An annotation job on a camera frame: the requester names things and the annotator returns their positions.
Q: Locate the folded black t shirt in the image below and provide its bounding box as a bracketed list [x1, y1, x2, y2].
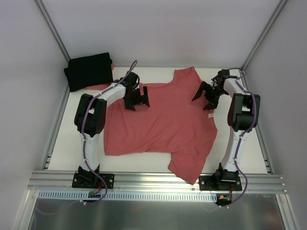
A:
[64, 52, 113, 92]

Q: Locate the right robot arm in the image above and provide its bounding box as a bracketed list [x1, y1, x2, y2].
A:
[193, 69, 260, 191]

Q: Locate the red t shirt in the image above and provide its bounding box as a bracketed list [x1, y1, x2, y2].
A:
[104, 67, 218, 184]
[84, 63, 115, 90]

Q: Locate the right rear frame post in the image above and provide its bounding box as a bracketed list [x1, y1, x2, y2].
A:
[242, 0, 289, 69]

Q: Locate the white slotted cable duct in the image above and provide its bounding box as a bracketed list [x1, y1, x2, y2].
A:
[37, 190, 217, 203]

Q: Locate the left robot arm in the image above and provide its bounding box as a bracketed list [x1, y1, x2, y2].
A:
[72, 71, 150, 188]

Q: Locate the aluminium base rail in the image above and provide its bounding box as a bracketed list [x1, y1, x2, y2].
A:
[27, 170, 288, 194]

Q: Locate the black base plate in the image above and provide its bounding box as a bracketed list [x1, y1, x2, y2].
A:
[71, 171, 115, 189]
[198, 175, 243, 191]

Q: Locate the frame post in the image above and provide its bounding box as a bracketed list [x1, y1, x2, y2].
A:
[242, 0, 289, 69]
[34, 0, 71, 63]

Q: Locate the left rear frame post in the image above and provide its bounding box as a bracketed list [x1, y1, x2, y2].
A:
[34, 0, 71, 63]

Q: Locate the folded red t shirt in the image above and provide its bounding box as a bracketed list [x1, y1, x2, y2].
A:
[84, 63, 115, 90]

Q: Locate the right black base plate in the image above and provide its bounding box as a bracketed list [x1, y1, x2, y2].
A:
[198, 175, 243, 191]

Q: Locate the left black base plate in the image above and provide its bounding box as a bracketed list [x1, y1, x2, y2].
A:
[71, 171, 115, 189]

